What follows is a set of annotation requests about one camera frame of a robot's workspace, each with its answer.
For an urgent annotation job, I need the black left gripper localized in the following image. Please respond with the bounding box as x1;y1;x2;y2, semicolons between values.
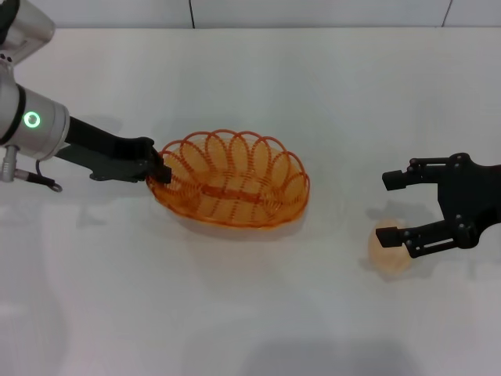
54;115;174;186

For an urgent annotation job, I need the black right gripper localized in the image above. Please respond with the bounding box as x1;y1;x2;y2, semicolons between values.
375;152;501;259

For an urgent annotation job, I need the pale peach bread bun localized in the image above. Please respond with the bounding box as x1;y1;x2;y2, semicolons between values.
366;218;414;277

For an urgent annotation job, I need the orange plastic woven basket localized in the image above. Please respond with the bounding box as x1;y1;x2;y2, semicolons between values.
147;128;312;228

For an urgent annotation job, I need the dark cable with metal plug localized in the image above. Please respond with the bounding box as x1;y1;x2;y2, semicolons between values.
0;143;63;193

